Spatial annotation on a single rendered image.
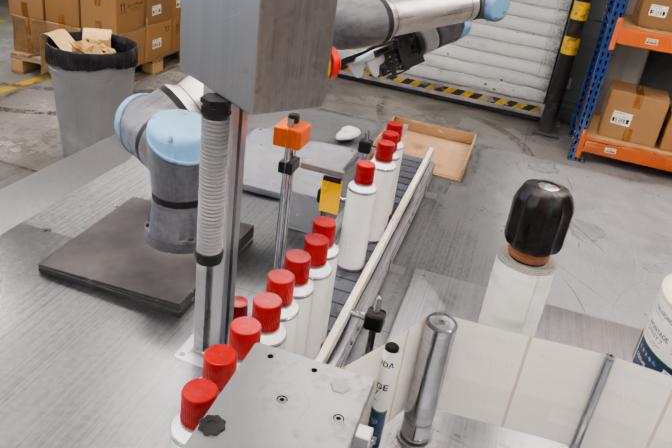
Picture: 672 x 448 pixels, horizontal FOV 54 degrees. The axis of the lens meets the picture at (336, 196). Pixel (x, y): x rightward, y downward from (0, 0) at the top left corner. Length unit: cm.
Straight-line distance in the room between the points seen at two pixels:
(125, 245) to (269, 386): 77
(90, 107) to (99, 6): 131
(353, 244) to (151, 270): 36
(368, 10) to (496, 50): 396
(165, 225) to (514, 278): 63
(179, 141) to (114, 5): 347
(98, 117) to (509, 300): 280
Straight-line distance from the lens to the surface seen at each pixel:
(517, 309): 97
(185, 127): 119
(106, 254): 126
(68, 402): 100
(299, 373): 56
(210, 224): 78
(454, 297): 118
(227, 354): 67
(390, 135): 126
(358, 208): 112
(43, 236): 137
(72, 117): 352
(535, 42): 523
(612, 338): 122
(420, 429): 87
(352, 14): 132
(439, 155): 191
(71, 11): 480
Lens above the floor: 152
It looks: 26 degrees down
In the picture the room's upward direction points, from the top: 8 degrees clockwise
